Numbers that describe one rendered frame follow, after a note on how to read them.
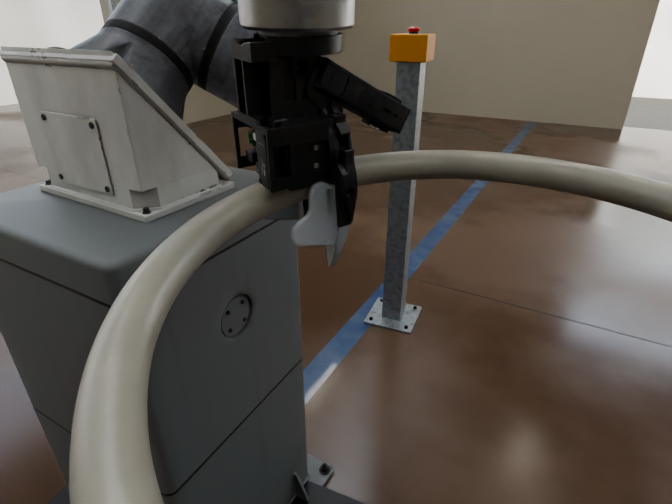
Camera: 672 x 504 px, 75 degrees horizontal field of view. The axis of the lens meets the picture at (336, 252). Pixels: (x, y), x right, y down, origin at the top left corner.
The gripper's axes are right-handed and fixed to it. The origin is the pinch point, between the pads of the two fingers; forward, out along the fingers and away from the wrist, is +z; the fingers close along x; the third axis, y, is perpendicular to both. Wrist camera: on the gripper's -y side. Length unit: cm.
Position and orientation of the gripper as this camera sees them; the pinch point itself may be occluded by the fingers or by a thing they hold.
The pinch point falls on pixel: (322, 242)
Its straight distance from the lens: 46.7
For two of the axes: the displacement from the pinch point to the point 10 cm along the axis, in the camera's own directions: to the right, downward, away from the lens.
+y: -8.3, 2.9, -4.8
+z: -0.1, 8.5, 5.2
